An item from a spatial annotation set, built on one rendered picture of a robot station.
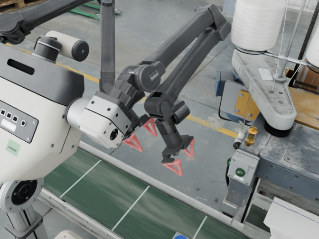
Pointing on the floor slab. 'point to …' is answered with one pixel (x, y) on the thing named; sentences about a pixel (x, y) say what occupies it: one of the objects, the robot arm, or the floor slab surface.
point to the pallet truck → (92, 10)
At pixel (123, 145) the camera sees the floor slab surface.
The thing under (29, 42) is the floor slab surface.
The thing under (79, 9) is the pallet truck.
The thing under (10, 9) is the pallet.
